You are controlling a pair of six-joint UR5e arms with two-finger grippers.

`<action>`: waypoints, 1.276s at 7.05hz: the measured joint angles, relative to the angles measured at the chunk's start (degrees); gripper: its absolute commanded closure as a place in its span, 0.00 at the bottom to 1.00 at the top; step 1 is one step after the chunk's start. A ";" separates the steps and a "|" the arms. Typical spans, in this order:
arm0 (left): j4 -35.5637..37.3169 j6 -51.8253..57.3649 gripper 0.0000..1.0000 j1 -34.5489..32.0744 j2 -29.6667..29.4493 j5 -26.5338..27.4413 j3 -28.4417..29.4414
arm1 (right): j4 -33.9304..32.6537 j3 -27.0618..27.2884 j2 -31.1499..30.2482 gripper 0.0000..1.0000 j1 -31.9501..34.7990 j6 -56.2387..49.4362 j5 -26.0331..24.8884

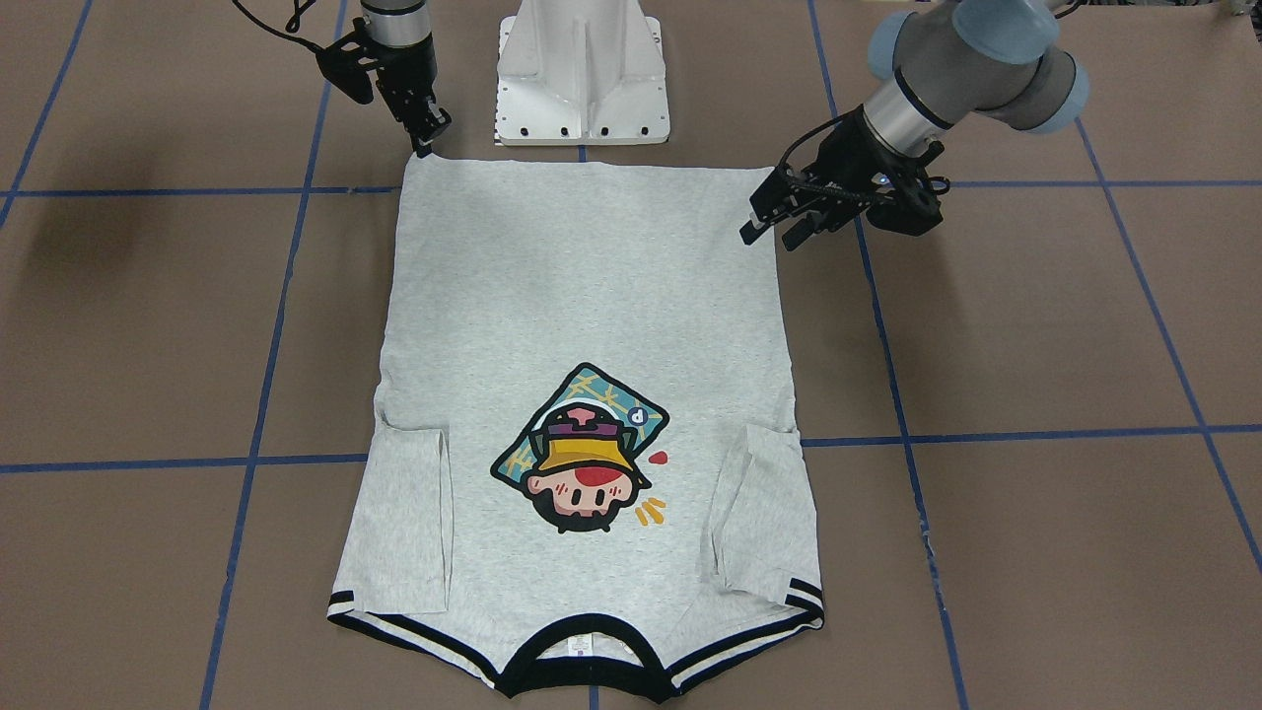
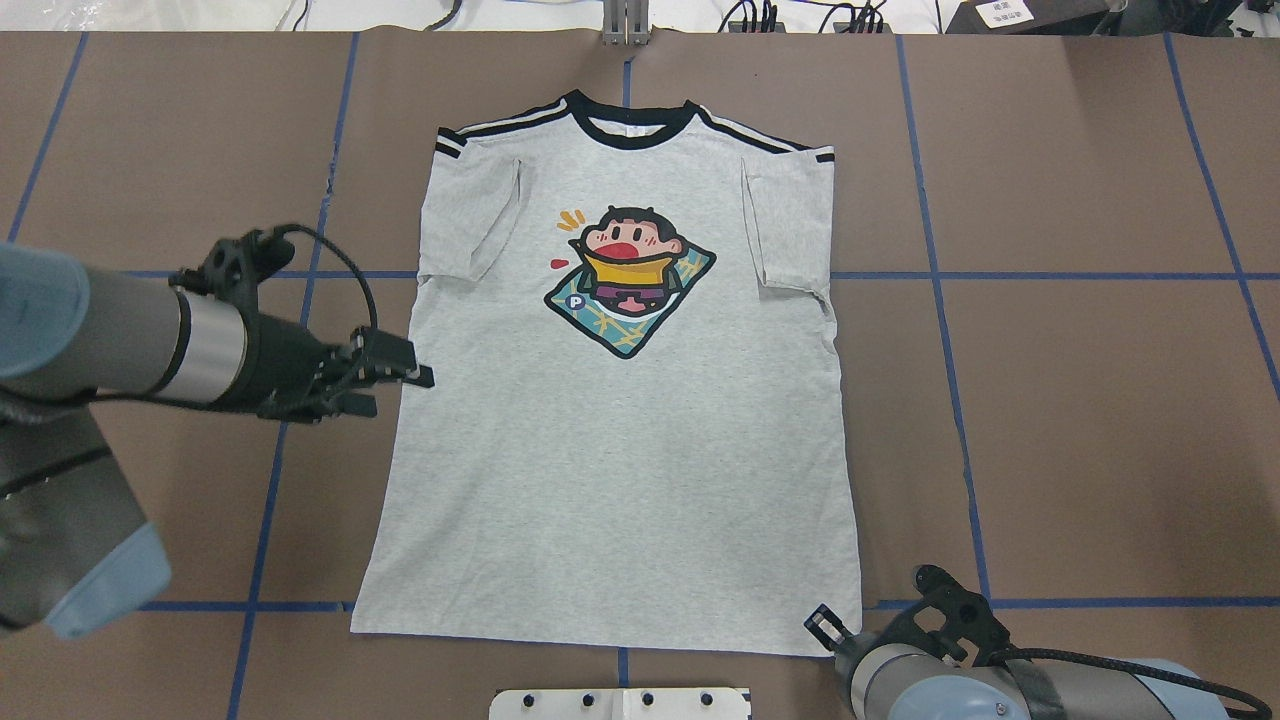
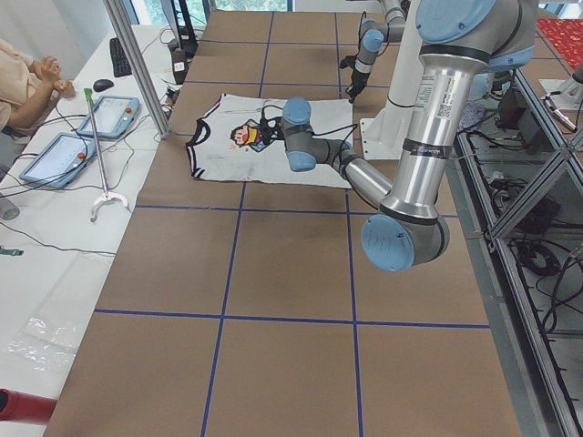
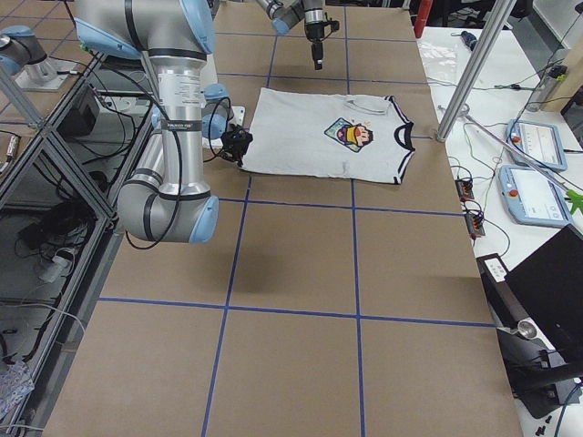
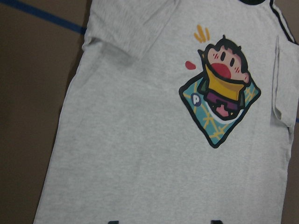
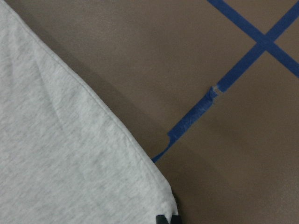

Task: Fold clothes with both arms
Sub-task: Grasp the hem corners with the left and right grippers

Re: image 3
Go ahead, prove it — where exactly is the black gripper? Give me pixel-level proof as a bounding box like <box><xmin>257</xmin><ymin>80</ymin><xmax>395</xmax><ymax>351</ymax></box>
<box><xmin>346</xmin><ymin>70</ymin><xmax>369</xmax><ymax>104</ymax></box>

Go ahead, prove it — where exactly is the grey cartoon print t-shirt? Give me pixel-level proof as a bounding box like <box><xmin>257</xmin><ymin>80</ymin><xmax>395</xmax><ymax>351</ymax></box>
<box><xmin>186</xmin><ymin>94</ymin><xmax>353</xmax><ymax>188</ymax></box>

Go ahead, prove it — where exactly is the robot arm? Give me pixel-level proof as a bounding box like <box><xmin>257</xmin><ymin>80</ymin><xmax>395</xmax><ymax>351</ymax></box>
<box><xmin>339</xmin><ymin>0</ymin><xmax>411</xmax><ymax>104</ymax></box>
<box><xmin>278</xmin><ymin>1</ymin><xmax>538</xmax><ymax>271</ymax></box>

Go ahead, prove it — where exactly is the black keyboard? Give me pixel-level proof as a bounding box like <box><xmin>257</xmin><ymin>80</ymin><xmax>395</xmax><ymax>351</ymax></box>
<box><xmin>109</xmin><ymin>37</ymin><xmax>132</xmax><ymax>77</ymax></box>

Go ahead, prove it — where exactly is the far blue teach pendant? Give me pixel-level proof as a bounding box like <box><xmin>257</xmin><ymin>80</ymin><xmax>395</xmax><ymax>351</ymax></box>
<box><xmin>93</xmin><ymin>96</ymin><xmax>140</xmax><ymax>140</ymax></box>

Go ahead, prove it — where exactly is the blue teach pendant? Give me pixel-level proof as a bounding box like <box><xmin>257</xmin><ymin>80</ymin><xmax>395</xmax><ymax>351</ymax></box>
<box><xmin>93</xmin><ymin>96</ymin><xmax>140</xmax><ymax>140</ymax></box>
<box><xmin>19</xmin><ymin>133</ymin><xmax>96</xmax><ymax>189</ymax></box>

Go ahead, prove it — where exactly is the black computer mouse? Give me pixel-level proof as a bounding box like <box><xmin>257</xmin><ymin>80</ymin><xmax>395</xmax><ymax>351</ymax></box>
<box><xmin>93</xmin><ymin>78</ymin><xmax>114</xmax><ymax>92</ymax></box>

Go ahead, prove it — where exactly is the metal reacher grabber tool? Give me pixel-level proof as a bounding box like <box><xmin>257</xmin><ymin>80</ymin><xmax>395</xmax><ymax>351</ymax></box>
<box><xmin>84</xmin><ymin>87</ymin><xmax>130</xmax><ymax>223</ymax></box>

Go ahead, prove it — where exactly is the near blue teach pendant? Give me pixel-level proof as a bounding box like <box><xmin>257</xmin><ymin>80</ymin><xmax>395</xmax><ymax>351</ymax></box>
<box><xmin>19</xmin><ymin>133</ymin><xmax>96</xmax><ymax>189</ymax></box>

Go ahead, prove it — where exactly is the person in beige shirt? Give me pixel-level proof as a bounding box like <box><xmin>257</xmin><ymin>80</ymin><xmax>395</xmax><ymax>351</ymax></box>
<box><xmin>1</xmin><ymin>40</ymin><xmax>77</xmax><ymax>141</ymax></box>

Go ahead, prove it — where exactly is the clear plastic bag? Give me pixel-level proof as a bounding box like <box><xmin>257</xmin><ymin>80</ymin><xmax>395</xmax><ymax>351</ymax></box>
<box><xmin>6</xmin><ymin>316</ymin><xmax>79</xmax><ymax>371</ymax></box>

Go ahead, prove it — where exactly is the red object at edge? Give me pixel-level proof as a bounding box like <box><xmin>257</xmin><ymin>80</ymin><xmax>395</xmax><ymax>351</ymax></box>
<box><xmin>1</xmin><ymin>389</ymin><xmax>57</xmax><ymax>425</ymax></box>

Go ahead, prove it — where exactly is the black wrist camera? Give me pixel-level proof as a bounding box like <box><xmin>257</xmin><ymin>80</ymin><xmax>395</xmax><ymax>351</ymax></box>
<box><xmin>339</xmin><ymin>56</ymin><xmax>356</xmax><ymax>69</ymax></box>
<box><xmin>259</xmin><ymin>105</ymin><xmax>284</xmax><ymax>146</ymax></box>

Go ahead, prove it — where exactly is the aluminium frame post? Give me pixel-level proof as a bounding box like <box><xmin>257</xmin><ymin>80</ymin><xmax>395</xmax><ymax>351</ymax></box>
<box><xmin>103</xmin><ymin>0</ymin><xmax>170</xmax><ymax>139</ymax></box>

